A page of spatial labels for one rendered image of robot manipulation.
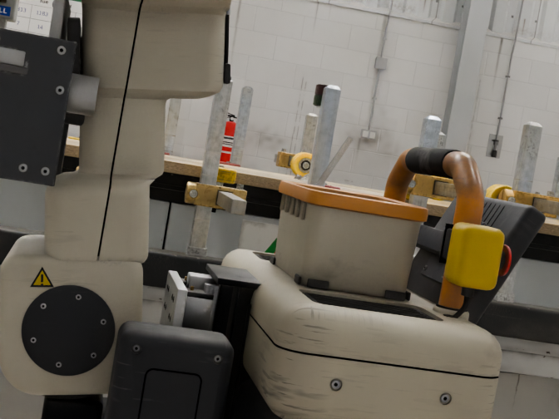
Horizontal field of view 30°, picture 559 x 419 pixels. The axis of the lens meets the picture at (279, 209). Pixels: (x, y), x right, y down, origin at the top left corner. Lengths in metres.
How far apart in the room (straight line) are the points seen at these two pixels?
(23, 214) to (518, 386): 1.37
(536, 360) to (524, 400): 0.29
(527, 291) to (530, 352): 0.24
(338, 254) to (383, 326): 0.16
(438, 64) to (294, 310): 8.99
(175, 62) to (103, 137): 0.12
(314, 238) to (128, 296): 0.23
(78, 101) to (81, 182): 0.09
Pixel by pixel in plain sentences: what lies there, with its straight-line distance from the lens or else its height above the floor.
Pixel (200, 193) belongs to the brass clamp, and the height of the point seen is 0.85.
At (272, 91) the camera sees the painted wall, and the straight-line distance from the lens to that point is 9.64.
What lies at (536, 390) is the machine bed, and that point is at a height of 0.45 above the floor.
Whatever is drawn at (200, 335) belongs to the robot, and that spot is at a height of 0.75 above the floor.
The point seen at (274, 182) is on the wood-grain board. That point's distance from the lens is 2.58.
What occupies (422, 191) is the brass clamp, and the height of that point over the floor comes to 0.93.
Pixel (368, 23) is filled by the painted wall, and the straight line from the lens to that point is 9.87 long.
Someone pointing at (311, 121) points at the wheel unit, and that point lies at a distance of 3.51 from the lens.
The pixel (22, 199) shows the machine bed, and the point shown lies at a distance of 2.58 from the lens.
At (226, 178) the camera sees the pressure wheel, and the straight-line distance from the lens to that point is 2.49.
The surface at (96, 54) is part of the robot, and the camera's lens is 1.22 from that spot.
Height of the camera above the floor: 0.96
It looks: 3 degrees down
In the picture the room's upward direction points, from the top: 10 degrees clockwise
